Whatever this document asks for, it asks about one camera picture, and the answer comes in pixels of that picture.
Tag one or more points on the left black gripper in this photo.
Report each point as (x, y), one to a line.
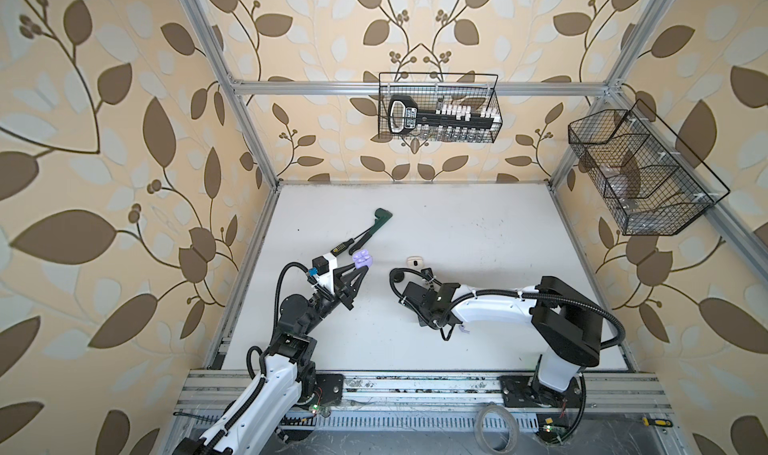
(345, 293)

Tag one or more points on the purple round charging case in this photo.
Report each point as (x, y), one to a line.
(361, 259)

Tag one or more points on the black round charging case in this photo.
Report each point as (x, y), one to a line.
(427, 273)

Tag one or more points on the cream earbud charging case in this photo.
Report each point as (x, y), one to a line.
(415, 262)

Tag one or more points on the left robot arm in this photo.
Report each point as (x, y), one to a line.
(283, 374)

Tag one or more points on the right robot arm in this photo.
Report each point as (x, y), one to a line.
(575, 329)

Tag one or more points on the black yellow screwdriver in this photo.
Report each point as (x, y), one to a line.
(336, 251)

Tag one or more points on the green pipe wrench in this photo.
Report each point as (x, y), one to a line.
(382, 216)

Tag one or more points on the white tape roll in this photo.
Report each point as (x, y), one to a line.
(493, 418)

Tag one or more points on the black tool in basket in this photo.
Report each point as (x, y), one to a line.
(405, 115)

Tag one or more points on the small yellow screwdriver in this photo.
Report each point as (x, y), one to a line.
(658, 422)

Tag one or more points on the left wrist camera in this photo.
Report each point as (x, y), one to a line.
(321, 274)

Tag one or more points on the back wire basket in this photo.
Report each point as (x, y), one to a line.
(426, 88)

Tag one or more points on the wire basket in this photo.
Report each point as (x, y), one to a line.
(426, 88)
(652, 181)

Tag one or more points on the right wire basket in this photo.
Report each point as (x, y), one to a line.
(652, 181)

